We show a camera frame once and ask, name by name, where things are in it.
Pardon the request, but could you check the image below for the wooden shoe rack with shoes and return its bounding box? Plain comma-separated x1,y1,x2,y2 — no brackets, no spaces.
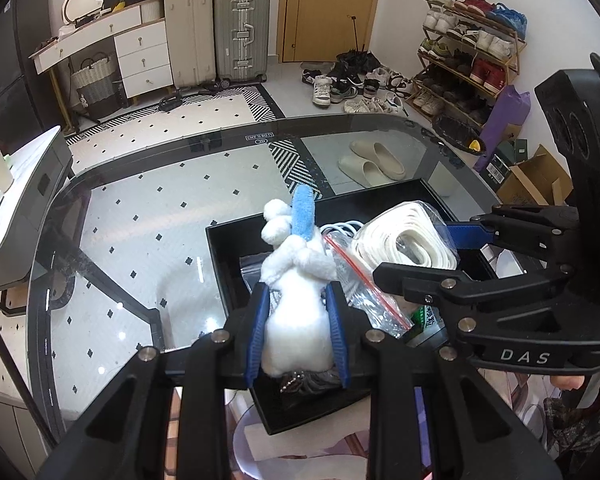
414,0,528,126

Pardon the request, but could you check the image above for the purple bag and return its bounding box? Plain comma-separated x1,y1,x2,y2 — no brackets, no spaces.
472,85,531,173

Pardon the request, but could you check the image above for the beige suitcase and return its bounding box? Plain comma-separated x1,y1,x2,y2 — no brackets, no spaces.
163,0,217,90

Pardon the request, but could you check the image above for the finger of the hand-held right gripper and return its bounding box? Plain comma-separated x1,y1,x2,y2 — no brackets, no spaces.
445,203,581,268
372,262,573,318

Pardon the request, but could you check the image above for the black umbrella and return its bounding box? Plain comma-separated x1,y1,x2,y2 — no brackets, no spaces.
336,15,376,68

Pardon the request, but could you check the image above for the green medicine packet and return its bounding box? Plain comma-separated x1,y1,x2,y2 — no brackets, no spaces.
410,305,443,333

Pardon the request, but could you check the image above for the pile of sneakers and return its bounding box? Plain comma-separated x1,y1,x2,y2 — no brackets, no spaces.
300,60,413,115

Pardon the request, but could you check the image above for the white charging cable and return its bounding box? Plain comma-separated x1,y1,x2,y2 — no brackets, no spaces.
320,220,366,238

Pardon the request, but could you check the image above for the black box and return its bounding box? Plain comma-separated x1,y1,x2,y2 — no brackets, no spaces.
205,177,498,436

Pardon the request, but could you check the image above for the grey side table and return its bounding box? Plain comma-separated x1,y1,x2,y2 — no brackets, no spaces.
0,125,76,316

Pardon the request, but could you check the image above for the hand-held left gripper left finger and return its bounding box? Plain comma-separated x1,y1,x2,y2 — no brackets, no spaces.
35,282,271,480

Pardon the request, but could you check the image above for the beige slipper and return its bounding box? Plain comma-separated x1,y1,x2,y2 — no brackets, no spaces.
337,155,383,188
350,140,407,181

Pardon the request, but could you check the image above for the white dresser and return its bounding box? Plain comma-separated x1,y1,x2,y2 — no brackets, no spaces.
32,7,175,96

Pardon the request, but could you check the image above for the open cardboard box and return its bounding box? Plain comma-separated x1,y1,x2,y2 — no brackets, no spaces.
495,144,573,206

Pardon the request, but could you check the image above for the black basket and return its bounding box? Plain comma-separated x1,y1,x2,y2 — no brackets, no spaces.
432,112,486,156

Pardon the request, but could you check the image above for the printed mat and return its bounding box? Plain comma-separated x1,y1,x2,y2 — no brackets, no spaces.
225,247,553,480

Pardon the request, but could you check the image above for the white plush toy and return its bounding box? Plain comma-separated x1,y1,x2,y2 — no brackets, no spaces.
259,183,338,378

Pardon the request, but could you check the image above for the wooden door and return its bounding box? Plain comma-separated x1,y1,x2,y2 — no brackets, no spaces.
276,0,386,64

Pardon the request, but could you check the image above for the white strap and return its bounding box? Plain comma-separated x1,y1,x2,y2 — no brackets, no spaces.
352,201,461,281

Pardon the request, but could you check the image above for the person's right forearm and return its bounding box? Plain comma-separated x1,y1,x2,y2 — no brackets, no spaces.
542,360,600,480

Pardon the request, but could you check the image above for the black white patterned rug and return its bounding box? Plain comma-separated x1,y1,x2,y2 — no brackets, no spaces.
65,82,331,198

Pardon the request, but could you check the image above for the white ribbed bin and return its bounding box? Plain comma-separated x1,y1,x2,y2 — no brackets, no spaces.
140,0,166,23

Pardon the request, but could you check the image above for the silver suitcase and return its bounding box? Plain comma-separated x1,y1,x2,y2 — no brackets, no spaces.
213,0,271,86

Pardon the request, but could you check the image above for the dark green box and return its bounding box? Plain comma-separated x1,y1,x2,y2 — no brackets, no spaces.
485,140,518,183

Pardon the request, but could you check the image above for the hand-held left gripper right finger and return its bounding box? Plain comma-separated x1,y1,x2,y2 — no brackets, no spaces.
326,282,566,480

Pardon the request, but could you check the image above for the dark refrigerator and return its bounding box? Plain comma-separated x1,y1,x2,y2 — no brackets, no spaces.
0,0,58,156

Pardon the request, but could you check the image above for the woven basket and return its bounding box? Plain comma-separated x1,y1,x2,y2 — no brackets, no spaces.
70,52,121,118

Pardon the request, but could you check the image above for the person's right hand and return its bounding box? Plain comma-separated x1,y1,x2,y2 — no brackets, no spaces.
550,374,588,393

